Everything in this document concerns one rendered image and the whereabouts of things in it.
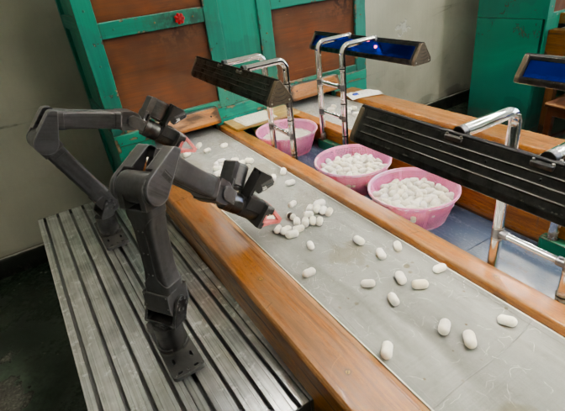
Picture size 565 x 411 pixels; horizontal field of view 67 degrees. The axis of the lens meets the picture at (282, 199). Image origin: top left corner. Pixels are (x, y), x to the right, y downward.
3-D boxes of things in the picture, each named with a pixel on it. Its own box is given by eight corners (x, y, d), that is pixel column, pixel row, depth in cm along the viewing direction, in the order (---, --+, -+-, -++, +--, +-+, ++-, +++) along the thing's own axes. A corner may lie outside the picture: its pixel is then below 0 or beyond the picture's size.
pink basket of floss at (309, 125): (311, 162, 172) (309, 140, 167) (250, 161, 179) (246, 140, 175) (324, 138, 193) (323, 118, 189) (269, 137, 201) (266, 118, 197)
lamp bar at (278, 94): (269, 108, 118) (266, 82, 115) (191, 76, 167) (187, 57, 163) (293, 102, 122) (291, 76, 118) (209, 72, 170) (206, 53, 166)
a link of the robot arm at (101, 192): (116, 196, 142) (39, 123, 120) (124, 202, 137) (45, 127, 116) (102, 209, 140) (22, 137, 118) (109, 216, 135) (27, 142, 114)
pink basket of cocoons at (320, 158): (369, 208, 136) (369, 182, 131) (301, 191, 151) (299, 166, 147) (403, 175, 154) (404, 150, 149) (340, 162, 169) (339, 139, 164)
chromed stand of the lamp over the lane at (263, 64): (260, 193, 153) (240, 67, 131) (235, 176, 169) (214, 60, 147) (303, 176, 161) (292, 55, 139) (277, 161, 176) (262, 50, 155)
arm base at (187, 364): (166, 287, 101) (136, 301, 98) (198, 339, 86) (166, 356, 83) (173, 313, 105) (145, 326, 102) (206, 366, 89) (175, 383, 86)
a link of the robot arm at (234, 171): (228, 167, 116) (205, 150, 106) (256, 170, 113) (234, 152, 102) (217, 208, 114) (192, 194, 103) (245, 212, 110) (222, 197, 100)
